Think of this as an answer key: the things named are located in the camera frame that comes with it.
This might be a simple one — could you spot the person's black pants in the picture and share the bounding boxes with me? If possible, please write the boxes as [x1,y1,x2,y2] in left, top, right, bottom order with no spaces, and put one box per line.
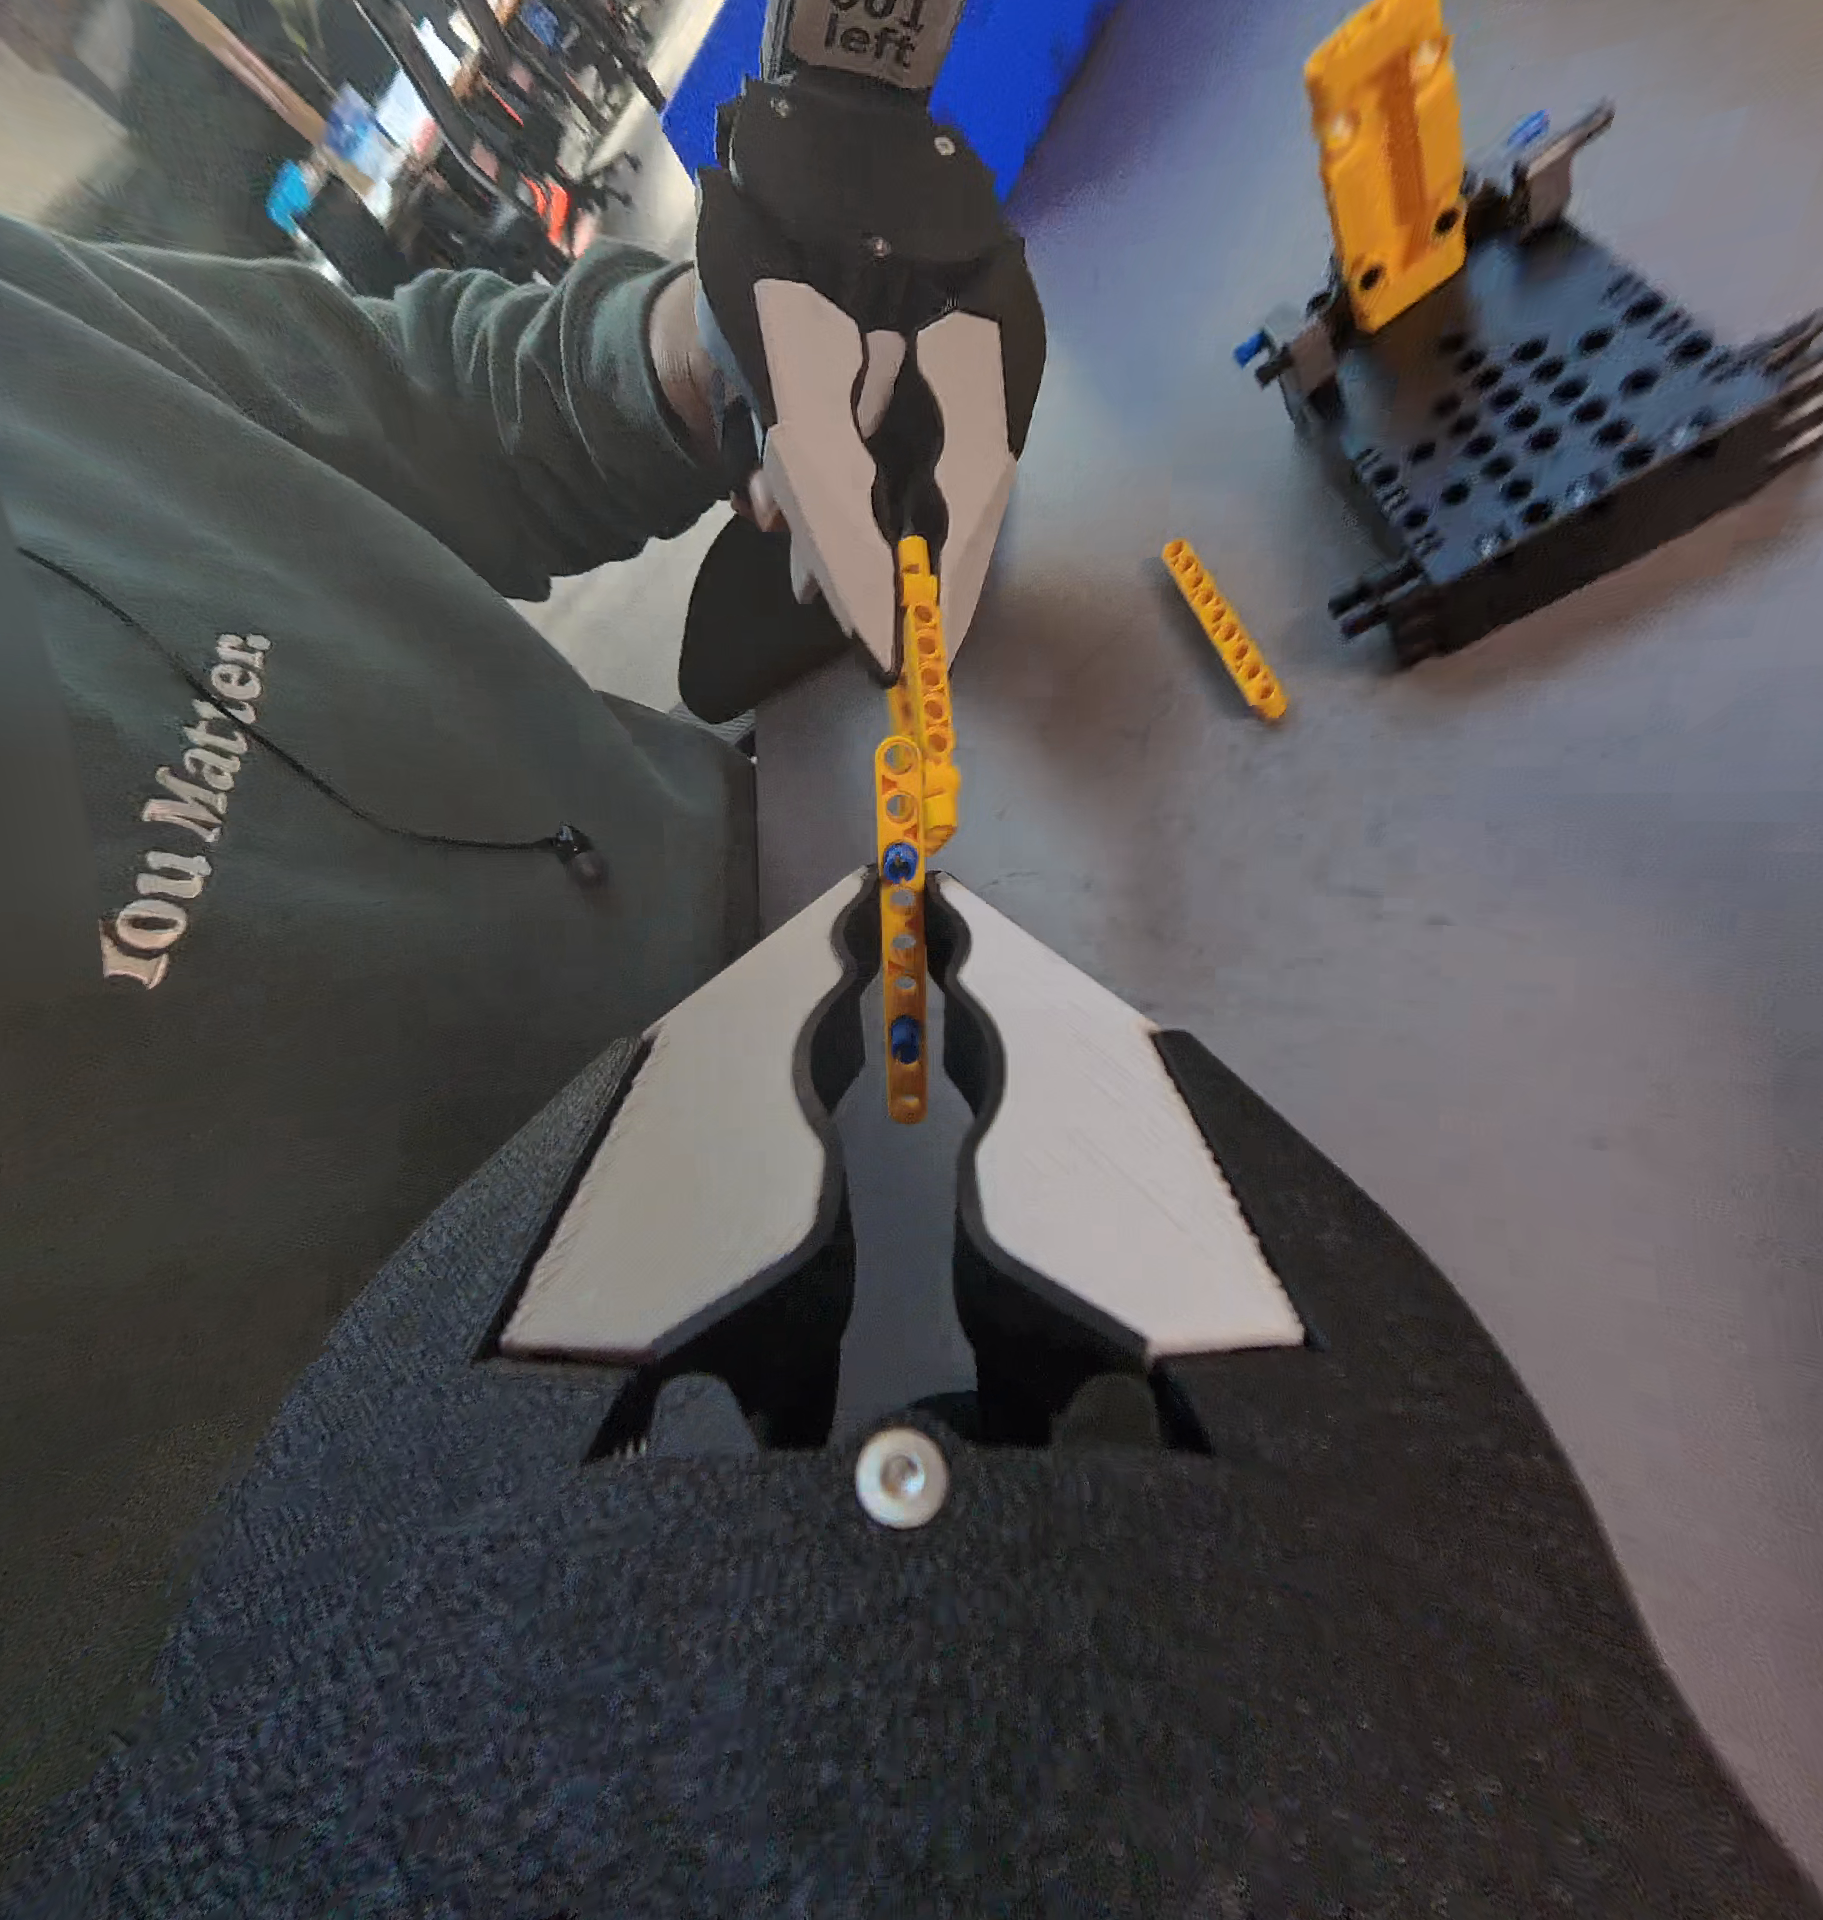
[677,516,853,722]

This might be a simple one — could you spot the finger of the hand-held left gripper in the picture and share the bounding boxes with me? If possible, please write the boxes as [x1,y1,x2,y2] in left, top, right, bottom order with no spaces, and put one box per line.
[750,274,916,680]
[911,307,1022,664]

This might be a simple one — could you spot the blue storage bin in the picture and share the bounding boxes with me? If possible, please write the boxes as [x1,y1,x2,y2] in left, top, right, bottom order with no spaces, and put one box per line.
[655,0,1123,203]

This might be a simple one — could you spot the yellow panel on base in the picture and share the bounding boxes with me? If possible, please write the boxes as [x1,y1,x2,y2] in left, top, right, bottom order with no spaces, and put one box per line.
[1299,0,1467,335]

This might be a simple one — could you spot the yellow lego panel piece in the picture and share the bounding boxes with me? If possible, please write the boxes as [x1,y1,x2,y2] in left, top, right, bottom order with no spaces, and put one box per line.
[888,536,962,848]

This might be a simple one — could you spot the long yellow lego beam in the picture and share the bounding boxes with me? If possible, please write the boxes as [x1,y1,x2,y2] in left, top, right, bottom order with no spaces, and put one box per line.
[1160,539,1291,725]

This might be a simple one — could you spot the person's left hand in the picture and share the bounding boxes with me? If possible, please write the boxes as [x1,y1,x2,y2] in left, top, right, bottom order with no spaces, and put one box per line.
[645,268,792,539]

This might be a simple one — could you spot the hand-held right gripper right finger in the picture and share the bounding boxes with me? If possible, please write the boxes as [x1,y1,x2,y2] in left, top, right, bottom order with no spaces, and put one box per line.
[924,872,1311,1455]

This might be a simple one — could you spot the black lego base block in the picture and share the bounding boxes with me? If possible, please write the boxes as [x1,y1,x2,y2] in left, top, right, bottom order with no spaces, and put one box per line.
[1234,97,1823,670]

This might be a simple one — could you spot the yellow lego beam with pins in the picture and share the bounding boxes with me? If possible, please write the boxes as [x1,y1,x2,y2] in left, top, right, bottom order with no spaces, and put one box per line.
[872,733,935,1130]

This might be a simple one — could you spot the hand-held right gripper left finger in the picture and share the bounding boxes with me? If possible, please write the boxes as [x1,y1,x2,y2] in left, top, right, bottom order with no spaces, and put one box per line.
[494,868,880,1455]

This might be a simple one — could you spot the black earphone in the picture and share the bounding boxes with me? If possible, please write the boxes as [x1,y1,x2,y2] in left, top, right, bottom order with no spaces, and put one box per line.
[17,547,608,888]

